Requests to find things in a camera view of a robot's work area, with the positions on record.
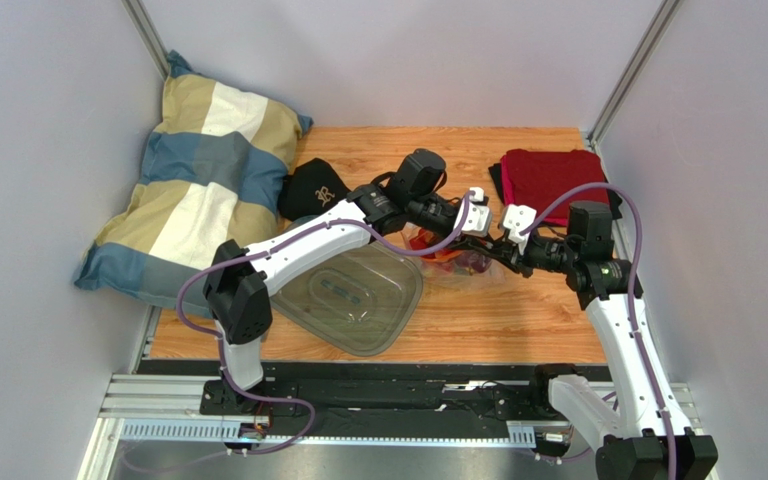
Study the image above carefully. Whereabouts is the right aluminium frame post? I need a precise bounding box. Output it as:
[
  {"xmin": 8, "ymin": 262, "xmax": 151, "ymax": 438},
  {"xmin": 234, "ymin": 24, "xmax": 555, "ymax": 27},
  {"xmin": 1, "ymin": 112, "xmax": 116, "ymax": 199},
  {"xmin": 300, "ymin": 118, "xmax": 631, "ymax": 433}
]
[{"xmin": 584, "ymin": 0, "xmax": 684, "ymax": 152}]

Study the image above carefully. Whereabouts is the bunch of red lychees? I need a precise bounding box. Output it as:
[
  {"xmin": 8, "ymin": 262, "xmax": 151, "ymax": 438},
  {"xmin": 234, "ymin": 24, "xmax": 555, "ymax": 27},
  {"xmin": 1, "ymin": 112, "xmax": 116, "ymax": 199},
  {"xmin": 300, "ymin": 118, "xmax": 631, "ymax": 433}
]
[{"xmin": 419, "ymin": 248, "xmax": 463, "ymax": 276}]

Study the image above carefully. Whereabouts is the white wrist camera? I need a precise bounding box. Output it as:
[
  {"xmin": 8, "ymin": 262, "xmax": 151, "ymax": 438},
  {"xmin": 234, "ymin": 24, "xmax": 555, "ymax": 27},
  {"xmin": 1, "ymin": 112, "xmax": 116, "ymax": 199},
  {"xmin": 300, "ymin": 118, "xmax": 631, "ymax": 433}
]
[
  {"xmin": 456, "ymin": 187, "xmax": 492, "ymax": 238},
  {"xmin": 499, "ymin": 204, "xmax": 537, "ymax": 255}
]

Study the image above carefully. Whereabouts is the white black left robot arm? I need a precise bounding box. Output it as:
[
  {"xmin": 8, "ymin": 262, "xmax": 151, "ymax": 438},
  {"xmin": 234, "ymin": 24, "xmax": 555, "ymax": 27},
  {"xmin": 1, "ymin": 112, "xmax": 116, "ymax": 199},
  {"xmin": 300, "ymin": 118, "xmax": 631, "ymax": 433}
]
[{"xmin": 203, "ymin": 149, "xmax": 492, "ymax": 391}]

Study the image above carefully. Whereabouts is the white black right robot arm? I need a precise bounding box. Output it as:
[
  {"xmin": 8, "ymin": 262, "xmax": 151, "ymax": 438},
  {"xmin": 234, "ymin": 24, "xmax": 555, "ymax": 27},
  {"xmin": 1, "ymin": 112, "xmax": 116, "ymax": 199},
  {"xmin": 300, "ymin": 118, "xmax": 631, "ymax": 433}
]
[{"xmin": 500, "ymin": 201, "xmax": 719, "ymax": 479}]

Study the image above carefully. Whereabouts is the red folded cloth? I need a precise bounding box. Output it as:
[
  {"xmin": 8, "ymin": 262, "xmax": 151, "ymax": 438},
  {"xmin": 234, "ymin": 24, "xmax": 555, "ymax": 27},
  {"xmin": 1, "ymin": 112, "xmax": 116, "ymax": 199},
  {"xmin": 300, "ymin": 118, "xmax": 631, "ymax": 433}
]
[{"xmin": 498, "ymin": 149, "xmax": 606, "ymax": 213}]

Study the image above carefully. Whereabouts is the left aluminium frame post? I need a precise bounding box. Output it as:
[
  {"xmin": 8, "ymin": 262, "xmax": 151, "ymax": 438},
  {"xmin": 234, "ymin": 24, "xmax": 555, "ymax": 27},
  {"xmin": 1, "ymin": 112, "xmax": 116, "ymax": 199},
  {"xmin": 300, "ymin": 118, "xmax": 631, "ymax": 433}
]
[{"xmin": 122, "ymin": 0, "xmax": 170, "ymax": 79}]

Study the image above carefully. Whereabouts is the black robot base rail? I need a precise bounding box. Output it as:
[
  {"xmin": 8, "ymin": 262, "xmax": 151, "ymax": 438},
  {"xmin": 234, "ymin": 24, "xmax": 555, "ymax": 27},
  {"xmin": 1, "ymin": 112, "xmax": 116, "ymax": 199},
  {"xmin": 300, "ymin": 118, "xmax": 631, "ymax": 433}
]
[{"xmin": 199, "ymin": 361, "xmax": 569, "ymax": 439}]

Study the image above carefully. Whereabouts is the clear plastic food container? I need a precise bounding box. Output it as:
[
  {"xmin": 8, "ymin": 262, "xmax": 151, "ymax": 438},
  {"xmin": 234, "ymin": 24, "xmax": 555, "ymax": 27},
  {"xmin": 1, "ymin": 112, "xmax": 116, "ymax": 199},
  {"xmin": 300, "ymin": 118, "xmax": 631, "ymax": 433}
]
[{"xmin": 271, "ymin": 242, "xmax": 423, "ymax": 357}]

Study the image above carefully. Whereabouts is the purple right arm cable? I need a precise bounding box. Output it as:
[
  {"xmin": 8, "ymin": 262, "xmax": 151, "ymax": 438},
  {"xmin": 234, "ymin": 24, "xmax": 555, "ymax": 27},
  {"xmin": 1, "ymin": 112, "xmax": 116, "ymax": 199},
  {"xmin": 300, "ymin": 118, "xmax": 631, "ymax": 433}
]
[{"xmin": 522, "ymin": 182, "xmax": 679, "ymax": 480}]

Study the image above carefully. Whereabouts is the striped blue beige pillow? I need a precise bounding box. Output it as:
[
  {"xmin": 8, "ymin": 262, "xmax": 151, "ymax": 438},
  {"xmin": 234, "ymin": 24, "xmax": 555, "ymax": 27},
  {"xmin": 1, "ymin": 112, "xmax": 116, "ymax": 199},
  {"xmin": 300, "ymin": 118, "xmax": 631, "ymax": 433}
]
[{"xmin": 73, "ymin": 52, "xmax": 313, "ymax": 317}]

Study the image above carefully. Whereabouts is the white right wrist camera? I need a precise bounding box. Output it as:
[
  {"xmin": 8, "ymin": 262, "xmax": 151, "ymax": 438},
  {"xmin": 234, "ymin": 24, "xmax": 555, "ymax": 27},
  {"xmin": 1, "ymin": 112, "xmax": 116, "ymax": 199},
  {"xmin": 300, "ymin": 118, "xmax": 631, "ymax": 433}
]
[{"xmin": 499, "ymin": 204, "xmax": 537, "ymax": 255}]

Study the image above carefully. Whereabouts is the aluminium frame post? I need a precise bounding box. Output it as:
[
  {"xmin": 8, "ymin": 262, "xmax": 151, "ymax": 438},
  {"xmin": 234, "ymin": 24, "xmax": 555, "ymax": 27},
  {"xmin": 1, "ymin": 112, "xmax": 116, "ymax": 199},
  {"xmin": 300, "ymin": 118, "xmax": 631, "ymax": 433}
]
[
  {"xmin": 584, "ymin": 0, "xmax": 684, "ymax": 152},
  {"xmin": 122, "ymin": 0, "xmax": 170, "ymax": 79}
]

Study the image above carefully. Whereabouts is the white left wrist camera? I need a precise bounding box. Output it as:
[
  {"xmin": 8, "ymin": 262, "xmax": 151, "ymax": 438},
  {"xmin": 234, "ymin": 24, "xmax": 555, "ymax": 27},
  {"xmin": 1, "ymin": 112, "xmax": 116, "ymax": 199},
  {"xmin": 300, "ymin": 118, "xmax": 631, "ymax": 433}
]
[{"xmin": 456, "ymin": 187, "xmax": 492, "ymax": 238}]

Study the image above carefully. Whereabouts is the dark red apple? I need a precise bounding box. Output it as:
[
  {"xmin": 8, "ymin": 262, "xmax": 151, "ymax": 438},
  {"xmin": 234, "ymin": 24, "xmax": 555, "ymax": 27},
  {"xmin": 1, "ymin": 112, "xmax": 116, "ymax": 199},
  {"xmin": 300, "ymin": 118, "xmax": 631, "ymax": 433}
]
[{"xmin": 456, "ymin": 251, "xmax": 492, "ymax": 275}]

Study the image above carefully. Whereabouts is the clear orange zip top bag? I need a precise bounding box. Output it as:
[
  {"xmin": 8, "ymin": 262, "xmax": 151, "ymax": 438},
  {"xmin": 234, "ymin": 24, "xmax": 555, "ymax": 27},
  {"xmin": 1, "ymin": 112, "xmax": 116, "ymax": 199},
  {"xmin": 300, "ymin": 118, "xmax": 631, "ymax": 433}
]
[{"xmin": 400, "ymin": 224, "xmax": 505, "ymax": 288}]

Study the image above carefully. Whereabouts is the black baseball cap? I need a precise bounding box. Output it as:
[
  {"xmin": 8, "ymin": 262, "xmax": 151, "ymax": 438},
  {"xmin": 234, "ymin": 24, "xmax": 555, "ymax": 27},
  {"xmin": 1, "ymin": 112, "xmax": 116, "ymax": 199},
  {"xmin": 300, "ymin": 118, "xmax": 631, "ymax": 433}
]
[{"xmin": 277, "ymin": 158, "xmax": 358, "ymax": 221}]

